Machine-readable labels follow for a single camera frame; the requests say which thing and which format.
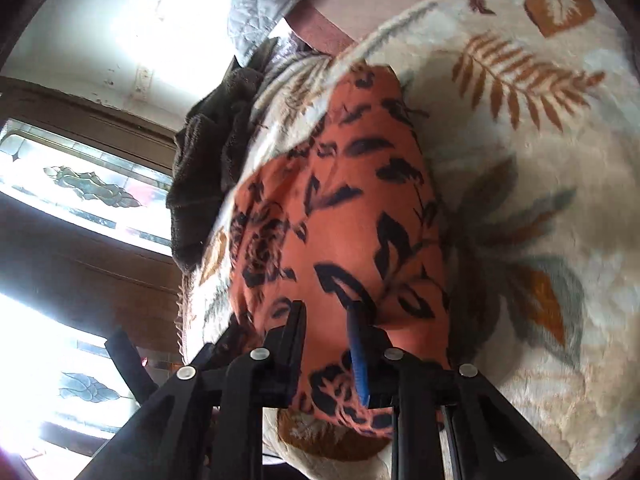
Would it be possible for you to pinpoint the orange floral shirt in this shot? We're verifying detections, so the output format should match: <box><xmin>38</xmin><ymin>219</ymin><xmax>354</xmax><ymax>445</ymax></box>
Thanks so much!
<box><xmin>227</xmin><ymin>62</ymin><xmax>454</xmax><ymax>437</ymax></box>

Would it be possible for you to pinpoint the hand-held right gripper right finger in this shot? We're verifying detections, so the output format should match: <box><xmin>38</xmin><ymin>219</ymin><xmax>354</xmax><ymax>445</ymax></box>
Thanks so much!
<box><xmin>347</xmin><ymin>301</ymin><xmax>582</xmax><ymax>480</ymax></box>

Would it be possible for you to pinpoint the wooden stained glass door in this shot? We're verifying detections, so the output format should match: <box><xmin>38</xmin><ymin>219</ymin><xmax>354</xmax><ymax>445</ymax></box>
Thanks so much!
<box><xmin>0</xmin><ymin>76</ymin><xmax>222</xmax><ymax>463</ymax></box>

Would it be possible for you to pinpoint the pink sofa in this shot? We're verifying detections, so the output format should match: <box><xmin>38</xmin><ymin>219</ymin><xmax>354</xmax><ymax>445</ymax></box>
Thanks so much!
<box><xmin>284</xmin><ymin>0</ymin><xmax>483</xmax><ymax>57</ymax></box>

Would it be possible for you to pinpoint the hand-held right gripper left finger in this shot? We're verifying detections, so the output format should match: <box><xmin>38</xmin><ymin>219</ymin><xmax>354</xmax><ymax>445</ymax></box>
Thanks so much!
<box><xmin>75</xmin><ymin>300</ymin><xmax>307</xmax><ymax>480</ymax></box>

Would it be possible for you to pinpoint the cream leaf print blanket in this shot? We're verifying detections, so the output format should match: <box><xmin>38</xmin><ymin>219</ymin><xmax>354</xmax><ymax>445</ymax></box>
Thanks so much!
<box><xmin>172</xmin><ymin>0</ymin><xmax>640</xmax><ymax>480</ymax></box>

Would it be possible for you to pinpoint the grey quilted pillow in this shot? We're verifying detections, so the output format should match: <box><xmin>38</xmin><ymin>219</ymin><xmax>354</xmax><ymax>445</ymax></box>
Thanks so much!
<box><xmin>227</xmin><ymin>0</ymin><xmax>352</xmax><ymax>62</ymax></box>

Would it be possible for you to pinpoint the dark brown fleece garment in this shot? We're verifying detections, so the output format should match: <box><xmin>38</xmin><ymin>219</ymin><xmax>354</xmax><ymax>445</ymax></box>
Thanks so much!
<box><xmin>166</xmin><ymin>37</ymin><xmax>282</xmax><ymax>272</ymax></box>

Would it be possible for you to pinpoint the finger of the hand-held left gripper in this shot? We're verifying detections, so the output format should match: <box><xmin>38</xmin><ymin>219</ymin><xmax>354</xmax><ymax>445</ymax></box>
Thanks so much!
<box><xmin>104</xmin><ymin>326</ymin><xmax>157</xmax><ymax>403</ymax></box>

